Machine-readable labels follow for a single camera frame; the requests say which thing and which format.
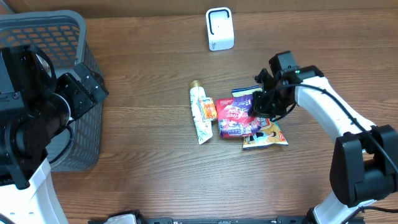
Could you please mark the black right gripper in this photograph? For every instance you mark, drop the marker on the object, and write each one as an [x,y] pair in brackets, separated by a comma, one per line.
[259,108]

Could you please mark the yellow snack chip bag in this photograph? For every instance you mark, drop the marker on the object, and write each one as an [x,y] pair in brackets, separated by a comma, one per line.
[269,133]

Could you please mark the pink purple pad pack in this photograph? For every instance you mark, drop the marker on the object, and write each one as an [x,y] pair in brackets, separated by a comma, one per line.
[234,119]

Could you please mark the small orange white box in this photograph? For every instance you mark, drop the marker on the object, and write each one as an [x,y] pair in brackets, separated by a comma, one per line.
[207,109]

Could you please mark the white bamboo print tube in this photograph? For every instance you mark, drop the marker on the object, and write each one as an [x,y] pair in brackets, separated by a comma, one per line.
[203,128]

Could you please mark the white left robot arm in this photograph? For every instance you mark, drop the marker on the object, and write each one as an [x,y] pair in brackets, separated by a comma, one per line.
[36,106]

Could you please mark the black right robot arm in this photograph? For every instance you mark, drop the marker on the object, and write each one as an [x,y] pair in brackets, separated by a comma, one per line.
[364,164]

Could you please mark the white barcode scanner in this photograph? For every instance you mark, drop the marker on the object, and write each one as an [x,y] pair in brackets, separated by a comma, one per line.
[220,29]

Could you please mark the grey plastic mesh basket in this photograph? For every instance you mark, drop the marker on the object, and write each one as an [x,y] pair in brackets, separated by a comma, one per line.
[62,36]

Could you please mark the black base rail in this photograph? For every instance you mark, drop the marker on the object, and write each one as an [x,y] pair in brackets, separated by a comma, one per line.
[278,220]

